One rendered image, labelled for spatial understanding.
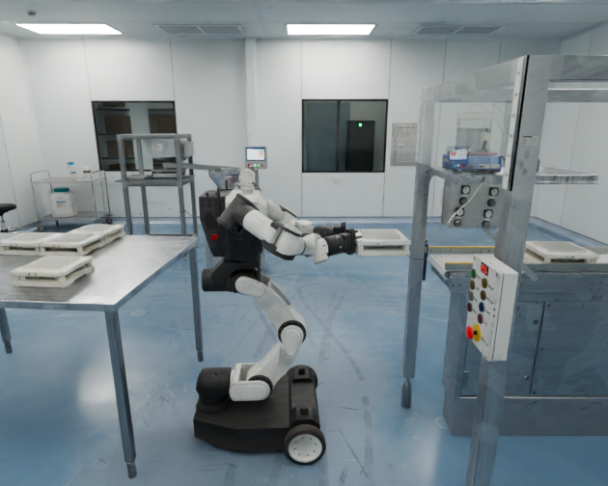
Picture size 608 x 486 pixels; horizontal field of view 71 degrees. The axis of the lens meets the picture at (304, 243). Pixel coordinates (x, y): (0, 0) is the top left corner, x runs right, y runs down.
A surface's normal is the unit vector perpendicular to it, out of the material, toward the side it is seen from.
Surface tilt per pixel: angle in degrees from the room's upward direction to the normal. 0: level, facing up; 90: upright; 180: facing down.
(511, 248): 90
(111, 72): 90
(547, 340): 90
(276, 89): 90
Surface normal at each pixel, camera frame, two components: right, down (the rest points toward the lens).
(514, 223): 0.00, 0.26
